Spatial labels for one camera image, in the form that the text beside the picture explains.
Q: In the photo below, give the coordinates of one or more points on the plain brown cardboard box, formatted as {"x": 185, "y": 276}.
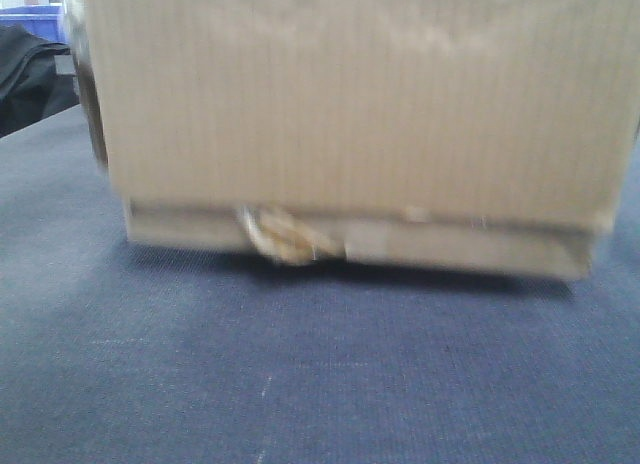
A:
{"x": 476, "y": 135}

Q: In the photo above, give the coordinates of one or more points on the black fabric bag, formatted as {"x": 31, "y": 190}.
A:
{"x": 31, "y": 88}

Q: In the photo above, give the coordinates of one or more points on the blue plastic bin far left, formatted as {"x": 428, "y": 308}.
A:
{"x": 40, "y": 20}

